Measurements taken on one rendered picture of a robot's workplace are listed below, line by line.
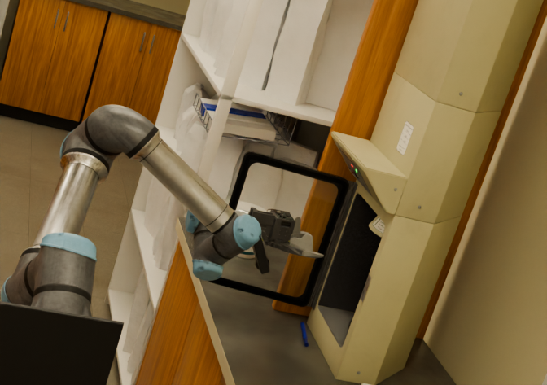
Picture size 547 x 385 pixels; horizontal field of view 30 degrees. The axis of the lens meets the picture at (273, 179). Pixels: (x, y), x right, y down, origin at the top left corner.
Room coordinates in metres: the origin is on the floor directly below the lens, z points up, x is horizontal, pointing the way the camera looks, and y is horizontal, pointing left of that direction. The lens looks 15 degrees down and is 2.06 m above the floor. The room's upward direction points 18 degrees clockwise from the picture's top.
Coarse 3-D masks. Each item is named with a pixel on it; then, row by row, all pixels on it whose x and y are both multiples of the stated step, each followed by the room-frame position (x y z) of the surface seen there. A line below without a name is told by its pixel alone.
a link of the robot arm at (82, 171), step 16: (80, 128) 2.32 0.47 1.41; (64, 144) 2.35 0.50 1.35; (80, 144) 2.29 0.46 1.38; (64, 160) 2.28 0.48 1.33; (80, 160) 2.27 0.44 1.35; (96, 160) 2.27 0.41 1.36; (112, 160) 2.33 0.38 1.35; (64, 176) 2.24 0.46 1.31; (80, 176) 2.24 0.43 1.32; (96, 176) 2.27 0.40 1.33; (64, 192) 2.19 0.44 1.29; (80, 192) 2.21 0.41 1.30; (48, 208) 2.17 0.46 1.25; (64, 208) 2.16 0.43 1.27; (80, 208) 2.18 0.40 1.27; (48, 224) 2.12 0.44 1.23; (64, 224) 2.13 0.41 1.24; (80, 224) 2.17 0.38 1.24; (32, 256) 2.03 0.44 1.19; (16, 272) 2.01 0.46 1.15; (16, 288) 1.97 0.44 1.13
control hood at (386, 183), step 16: (336, 144) 2.71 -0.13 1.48; (352, 144) 2.63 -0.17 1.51; (368, 144) 2.69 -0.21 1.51; (352, 160) 2.54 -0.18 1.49; (368, 160) 2.50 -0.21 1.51; (384, 160) 2.56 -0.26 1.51; (368, 176) 2.42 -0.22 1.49; (384, 176) 2.43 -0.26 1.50; (400, 176) 2.45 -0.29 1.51; (368, 192) 2.58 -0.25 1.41; (384, 192) 2.44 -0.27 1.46; (400, 192) 2.45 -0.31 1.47; (384, 208) 2.44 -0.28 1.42
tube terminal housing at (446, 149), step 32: (416, 96) 2.57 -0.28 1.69; (384, 128) 2.69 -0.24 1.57; (416, 128) 2.50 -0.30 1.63; (448, 128) 2.47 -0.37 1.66; (480, 128) 2.55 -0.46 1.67; (416, 160) 2.45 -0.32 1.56; (448, 160) 2.48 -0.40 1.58; (480, 160) 2.64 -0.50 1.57; (416, 192) 2.46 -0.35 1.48; (448, 192) 2.50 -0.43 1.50; (384, 224) 2.49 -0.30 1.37; (416, 224) 2.47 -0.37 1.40; (448, 224) 2.58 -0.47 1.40; (384, 256) 2.45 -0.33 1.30; (416, 256) 2.48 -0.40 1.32; (384, 288) 2.46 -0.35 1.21; (416, 288) 2.53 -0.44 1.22; (320, 320) 2.67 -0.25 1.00; (352, 320) 2.47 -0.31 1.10; (384, 320) 2.47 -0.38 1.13; (416, 320) 2.61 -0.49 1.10; (352, 352) 2.46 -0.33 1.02; (384, 352) 2.48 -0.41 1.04
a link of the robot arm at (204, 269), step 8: (200, 232) 2.40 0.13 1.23; (208, 232) 2.40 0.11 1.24; (200, 240) 2.38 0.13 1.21; (208, 240) 2.35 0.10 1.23; (200, 248) 2.36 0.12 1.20; (208, 248) 2.34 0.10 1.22; (200, 256) 2.35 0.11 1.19; (208, 256) 2.34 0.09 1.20; (216, 256) 2.33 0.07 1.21; (200, 264) 2.34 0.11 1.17; (208, 264) 2.33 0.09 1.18; (216, 264) 2.34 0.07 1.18; (200, 272) 2.33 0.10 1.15; (208, 272) 2.34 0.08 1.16; (216, 272) 2.34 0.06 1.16; (208, 280) 2.37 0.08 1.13
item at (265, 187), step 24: (264, 168) 2.71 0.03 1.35; (312, 168) 2.73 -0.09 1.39; (264, 192) 2.71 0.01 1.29; (288, 192) 2.72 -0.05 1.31; (312, 192) 2.73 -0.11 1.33; (336, 192) 2.74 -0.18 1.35; (312, 216) 2.73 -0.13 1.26; (240, 264) 2.71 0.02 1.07; (288, 264) 2.73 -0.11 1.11; (312, 264) 2.74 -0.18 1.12; (264, 288) 2.72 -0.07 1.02; (288, 288) 2.73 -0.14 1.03
